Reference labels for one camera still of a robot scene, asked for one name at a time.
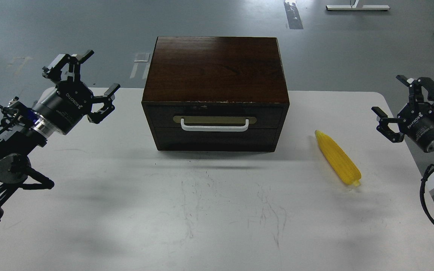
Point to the wooden drawer with white handle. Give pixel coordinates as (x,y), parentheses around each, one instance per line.
(217,123)

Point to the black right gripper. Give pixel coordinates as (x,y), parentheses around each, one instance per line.
(417,124)

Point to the dark wooden drawer cabinet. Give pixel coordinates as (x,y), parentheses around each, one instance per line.
(216,76)

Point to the yellow corn cob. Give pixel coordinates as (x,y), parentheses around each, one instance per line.
(340,162)

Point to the white table leg base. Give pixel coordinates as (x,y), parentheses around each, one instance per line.
(356,5)

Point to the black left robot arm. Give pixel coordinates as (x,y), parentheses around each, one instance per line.
(22,128)

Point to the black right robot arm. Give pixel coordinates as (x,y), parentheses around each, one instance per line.
(430,168)

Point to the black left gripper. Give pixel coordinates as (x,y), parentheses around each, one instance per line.
(66,105)

